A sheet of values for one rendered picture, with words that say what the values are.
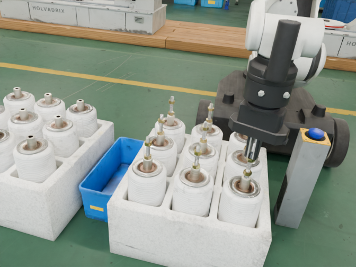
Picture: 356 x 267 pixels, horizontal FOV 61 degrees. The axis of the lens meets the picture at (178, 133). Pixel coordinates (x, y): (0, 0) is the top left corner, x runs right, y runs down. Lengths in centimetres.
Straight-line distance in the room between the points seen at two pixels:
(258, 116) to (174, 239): 37
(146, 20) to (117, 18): 26
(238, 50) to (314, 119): 149
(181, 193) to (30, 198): 39
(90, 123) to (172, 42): 176
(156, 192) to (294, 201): 43
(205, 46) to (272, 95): 209
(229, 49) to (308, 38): 209
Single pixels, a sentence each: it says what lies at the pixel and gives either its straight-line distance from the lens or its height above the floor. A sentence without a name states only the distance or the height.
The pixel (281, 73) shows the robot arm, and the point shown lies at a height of 55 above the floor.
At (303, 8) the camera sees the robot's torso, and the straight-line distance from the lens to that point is 116.
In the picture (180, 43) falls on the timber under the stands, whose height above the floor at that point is 6.
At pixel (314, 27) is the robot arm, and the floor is 62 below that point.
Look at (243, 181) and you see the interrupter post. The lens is 71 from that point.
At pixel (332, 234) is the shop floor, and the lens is 109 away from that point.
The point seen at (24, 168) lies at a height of 21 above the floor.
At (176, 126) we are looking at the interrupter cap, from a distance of 92.
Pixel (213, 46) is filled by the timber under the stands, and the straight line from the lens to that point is 262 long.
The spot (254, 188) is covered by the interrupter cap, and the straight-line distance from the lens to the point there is 73.
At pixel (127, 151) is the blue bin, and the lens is 113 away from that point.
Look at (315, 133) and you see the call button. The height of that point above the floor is 33.
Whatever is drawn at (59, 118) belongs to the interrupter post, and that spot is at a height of 28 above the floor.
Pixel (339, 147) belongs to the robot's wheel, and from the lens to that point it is 127.
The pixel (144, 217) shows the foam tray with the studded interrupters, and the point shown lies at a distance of 75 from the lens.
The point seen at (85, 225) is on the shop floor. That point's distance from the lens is 97.
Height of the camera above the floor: 71
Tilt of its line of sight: 31 degrees down
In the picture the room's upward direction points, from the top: 5 degrees clockwise
